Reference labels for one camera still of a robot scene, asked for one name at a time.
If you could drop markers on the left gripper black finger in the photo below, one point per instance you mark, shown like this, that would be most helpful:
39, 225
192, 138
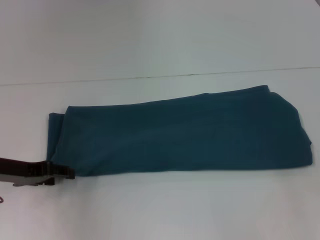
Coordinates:
63, 172

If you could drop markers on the teal FREE print t-shirt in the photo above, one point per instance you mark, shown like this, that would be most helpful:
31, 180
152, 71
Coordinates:
175, 132

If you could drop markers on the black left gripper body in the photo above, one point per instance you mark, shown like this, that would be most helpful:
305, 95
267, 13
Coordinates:
25, 170

